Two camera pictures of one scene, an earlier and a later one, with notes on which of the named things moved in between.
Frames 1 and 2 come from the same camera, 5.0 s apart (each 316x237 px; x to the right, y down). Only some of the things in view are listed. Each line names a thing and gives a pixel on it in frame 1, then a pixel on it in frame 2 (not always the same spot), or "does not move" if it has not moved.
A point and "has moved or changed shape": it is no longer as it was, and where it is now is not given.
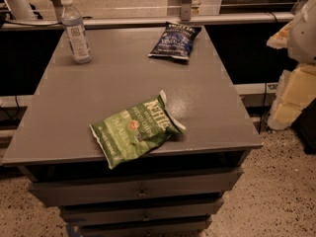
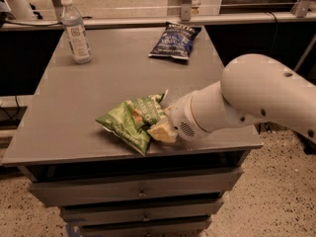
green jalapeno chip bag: x=136 y=131 has moved or changed shape
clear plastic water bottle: x=75 y=31 does not move
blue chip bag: x=175 y=39 does not move
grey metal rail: x=141 y=21 does not move
